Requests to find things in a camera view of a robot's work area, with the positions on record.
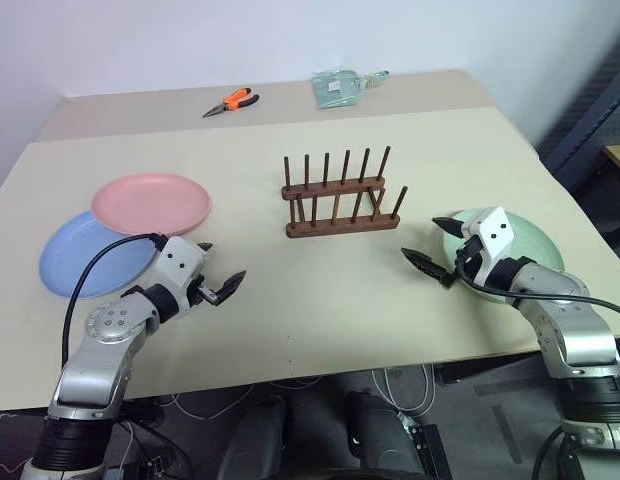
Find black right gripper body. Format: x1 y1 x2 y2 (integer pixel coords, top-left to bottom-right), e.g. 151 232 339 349
454 235 487 280

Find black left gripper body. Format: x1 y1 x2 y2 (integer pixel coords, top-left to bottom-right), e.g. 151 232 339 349
184 273 222 315

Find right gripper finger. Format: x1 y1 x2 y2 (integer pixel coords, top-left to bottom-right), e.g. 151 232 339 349
400 246 457 290
430 215 465 240

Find wooden dish rack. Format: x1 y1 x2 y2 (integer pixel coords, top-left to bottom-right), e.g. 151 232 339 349
281 145 409 240

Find green plate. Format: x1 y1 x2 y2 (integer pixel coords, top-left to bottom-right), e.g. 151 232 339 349
441 208 565 305

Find pink plate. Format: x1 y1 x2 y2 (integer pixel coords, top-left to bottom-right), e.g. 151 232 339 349
90 172 212 238

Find blue plate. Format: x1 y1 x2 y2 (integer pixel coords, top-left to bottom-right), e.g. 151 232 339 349
39 208 159 300

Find dark rounded shape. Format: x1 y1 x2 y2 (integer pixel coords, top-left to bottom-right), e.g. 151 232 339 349
221 397 294 480
343 389 427 480

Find dark perforated metal shelving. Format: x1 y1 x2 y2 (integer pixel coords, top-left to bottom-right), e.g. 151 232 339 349
536 27 620 251

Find light wooden box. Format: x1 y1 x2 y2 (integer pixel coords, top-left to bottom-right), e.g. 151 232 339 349
596 143 620 211

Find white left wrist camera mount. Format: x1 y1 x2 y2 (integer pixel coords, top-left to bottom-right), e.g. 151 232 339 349
150 235 212 317

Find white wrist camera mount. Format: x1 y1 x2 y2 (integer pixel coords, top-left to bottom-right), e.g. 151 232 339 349
150 235 212 317
461 205 517 284

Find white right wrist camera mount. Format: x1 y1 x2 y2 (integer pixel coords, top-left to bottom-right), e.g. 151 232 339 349
461 205 517 284

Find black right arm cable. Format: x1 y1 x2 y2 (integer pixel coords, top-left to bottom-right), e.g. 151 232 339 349
454 247 620 319

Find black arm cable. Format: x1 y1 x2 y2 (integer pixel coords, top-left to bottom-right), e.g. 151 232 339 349
61 232 164 372
454 247 620 319

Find white floor cable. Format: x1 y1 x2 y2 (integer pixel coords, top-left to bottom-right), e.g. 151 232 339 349
162 382 241 422
370 363 437 419

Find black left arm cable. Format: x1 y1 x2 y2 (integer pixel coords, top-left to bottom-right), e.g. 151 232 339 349
61 232 164 372

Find black table frame bracket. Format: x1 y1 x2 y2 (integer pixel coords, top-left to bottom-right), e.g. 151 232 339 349
433 355 544 387

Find orange-handled pliers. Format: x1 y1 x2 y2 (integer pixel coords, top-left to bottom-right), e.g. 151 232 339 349
201 87 262 120

